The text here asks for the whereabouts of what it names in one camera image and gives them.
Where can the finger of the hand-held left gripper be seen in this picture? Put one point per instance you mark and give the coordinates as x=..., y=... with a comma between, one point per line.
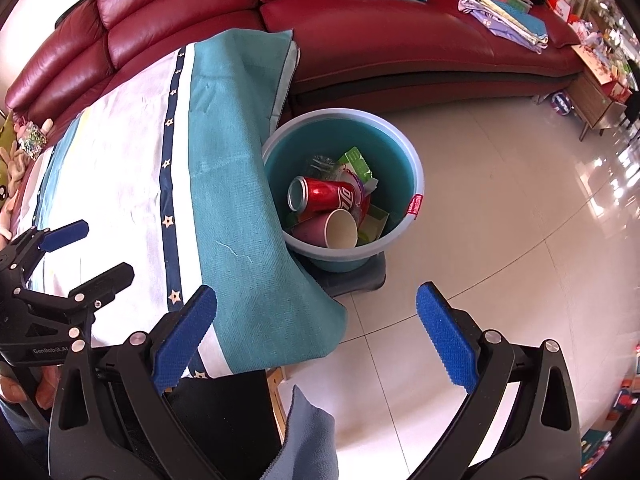
x=107, y=277
x=65, y=235

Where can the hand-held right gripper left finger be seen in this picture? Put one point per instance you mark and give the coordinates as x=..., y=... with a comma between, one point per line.
x=182, y=340

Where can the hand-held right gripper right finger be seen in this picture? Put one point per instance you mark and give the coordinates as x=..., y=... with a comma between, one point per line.
x=445, y=340

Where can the white green pancake box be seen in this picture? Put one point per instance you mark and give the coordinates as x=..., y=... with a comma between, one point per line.
x=375, y=222

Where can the pink paper cup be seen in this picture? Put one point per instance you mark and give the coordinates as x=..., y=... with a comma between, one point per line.
x=310, y=227

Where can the blue plastic bucket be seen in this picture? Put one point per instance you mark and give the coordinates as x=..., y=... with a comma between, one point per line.
x=390, y=160

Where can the red soda can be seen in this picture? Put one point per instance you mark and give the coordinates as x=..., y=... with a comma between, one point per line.
x=325, y=192

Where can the green white medicine box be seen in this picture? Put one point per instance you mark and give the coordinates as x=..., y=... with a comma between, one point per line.
x=357, y=162

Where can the person's left hand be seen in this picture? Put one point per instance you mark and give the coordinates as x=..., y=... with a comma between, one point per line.
x=45, y=385

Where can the green plush toy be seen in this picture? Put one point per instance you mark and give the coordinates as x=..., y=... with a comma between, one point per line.
x=4, y=180

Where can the pink plush toy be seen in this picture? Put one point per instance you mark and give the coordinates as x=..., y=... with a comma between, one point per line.
x=12, y=170

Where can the dark cloth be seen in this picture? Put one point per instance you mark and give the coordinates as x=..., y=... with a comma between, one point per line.
x=225, y=425

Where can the bag of gold candies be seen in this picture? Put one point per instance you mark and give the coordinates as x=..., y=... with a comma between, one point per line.
x=32, y=140

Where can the grey blue cloth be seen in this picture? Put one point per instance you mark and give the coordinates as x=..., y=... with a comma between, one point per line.
x=305, y=440

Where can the blue white ball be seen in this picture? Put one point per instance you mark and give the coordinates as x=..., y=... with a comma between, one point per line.
x=560, y=102

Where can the wooden cabinet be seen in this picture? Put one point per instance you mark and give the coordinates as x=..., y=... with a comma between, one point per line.
x=595, y=95

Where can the dark red leather sofa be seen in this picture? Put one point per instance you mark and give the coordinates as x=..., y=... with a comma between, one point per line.
x=350, y=35

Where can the pile of colourful books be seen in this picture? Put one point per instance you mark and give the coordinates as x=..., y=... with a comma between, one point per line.
x=500, y=10

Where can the wooden table frame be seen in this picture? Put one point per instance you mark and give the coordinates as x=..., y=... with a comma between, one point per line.
x=277, y=395

